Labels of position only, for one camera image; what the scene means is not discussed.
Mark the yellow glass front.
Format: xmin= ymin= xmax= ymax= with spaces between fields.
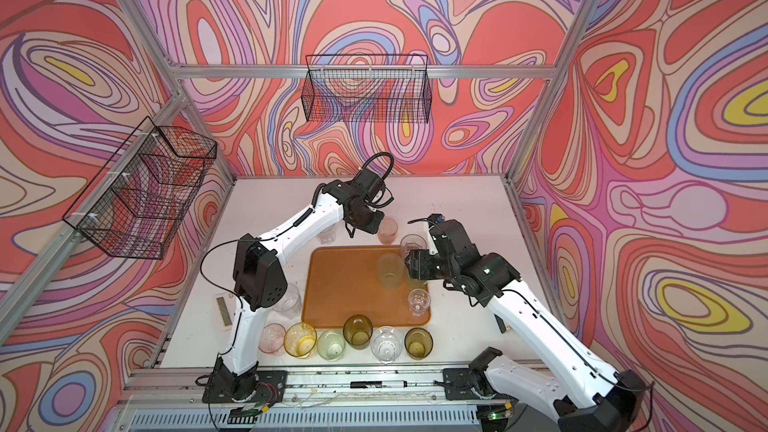
xmin=283 ymin=322 xmax=317 ymax=359

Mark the black pen on rail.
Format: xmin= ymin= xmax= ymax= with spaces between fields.
xmin=349 ymin=380 xmax=408 ymax=389

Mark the pink glass front left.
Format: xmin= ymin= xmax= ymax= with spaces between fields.
xmin=258 ymin=323 xmax=286 ymax=355

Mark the left black wire basket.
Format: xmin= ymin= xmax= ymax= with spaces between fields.
xmin=62 ymin=118 xmax=218 ymax=260

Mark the light green ribbed glass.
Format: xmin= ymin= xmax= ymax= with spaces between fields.
xmin=407 ymin=278 xmax=427 ymax=290

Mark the small clear glass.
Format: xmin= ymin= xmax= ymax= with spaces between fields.
xmin=407 ymin=288 xmax=431 ymax=317

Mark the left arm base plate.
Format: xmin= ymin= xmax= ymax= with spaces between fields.
xmin=195 ymin=370 xmax=288 ymax=406

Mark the clear glass back left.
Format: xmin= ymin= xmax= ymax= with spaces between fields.
xmin=317 ymin=225 xmax=336 ymax=245

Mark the pink white calculator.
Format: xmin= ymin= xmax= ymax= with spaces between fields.
xmin=213 ymin=292 xmax=235 ymax=331

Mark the black wire basket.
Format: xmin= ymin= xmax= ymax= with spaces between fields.
xmin=62 ymin=118 xmax=218 ymax=260
xmin=301 ymin=52 xmax=432 ymax=124

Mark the dark olive glass on tray edge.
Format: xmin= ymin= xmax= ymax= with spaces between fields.
xmin=343 ymin=314 xmax=373 ymax=350

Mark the clear glass left of tray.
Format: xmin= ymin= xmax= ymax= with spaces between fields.
xmin=272 ymin=284 xmax=302 ymax=319

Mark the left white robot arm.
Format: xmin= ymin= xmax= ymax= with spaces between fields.
xmin=217 ymin=169 xmax=393 ymax=379

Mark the frosted pink tumbler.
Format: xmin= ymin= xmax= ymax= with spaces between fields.
xmin=377 ymin=217 xmax=398 ymax=246

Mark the clear ribbed glass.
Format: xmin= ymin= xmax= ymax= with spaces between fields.
xmin=400 ymin=234 xmax=428 ymax=259

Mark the light green glass front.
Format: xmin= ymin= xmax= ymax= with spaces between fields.
xmin=316 ymin=330 xmax=346 ymax=361

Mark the orange rectangular tray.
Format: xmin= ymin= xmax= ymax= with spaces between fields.
xmin=301 ymin=246 xmax=431 ymax=329

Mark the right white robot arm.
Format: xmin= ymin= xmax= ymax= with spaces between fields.
xmin=405 ymin=214 xmax=652 ymax=431

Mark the clear stemmed glass front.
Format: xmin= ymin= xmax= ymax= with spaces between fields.
xmin=370 ymin=326 xmax=403 ymax=364

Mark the back black wire basket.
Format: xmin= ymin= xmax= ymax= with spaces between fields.
xmin=301 ymin=52 xmax=432 ymax=124

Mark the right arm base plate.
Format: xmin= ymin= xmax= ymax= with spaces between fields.
xmin=438 ymin=366 xmax=518 ymax=404

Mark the olive glass front right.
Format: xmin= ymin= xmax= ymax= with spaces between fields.
xmin=404 ymin=327 xmax=434 ymax=360

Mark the frosted pale green tumbler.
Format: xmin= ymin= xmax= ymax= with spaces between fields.
xmin=376 ymin=253 xmax=405 ymax=289

